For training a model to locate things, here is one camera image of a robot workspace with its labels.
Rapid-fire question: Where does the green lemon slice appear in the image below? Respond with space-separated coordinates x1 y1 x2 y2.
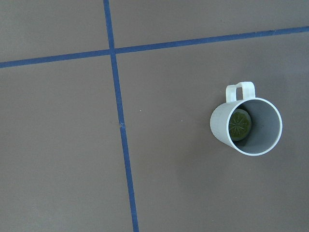
228 108 252 142

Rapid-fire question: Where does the white mug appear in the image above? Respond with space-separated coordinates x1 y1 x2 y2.
210 82 283 156

